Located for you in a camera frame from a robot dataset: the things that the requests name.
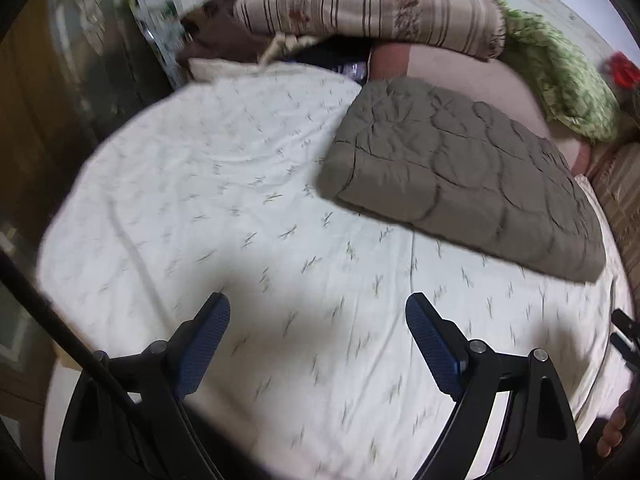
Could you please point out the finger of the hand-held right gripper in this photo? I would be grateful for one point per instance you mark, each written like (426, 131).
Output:
(627, 321)
(627, 349)

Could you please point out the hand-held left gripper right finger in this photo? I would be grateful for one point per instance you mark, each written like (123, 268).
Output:
(430, 345)

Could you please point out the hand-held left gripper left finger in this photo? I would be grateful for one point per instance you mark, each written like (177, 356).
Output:
(205, 350)

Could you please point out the olive hooded quilted jacket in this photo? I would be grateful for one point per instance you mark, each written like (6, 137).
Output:
(450, 170)

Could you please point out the person's right hand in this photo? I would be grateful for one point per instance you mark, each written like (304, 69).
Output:
(614, 425)

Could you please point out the beige striped cushion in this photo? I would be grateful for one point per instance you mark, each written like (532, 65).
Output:
(622, 195)

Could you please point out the white patterned bed sheet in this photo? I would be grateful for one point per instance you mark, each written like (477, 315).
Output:
(200, 200)

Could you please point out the red bow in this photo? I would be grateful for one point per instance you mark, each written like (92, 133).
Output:
(625, 69)

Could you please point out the green patterned cloth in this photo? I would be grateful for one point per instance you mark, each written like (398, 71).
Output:
(565, 75)

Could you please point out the pink bolster cushion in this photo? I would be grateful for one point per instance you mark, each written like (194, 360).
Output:
(475, 80)

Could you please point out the wooden wardrobe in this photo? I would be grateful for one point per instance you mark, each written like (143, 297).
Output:
(60, 85)

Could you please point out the cream fleece cloth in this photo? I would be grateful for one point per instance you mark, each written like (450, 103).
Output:
(285, 47)

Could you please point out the brown cloth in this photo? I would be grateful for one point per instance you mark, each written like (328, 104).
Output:
(220, 35)

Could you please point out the white green printed bag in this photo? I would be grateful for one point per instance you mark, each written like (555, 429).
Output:
(160, 30)

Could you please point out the striped floral pillow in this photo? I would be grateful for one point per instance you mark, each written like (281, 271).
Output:
(370, 0)

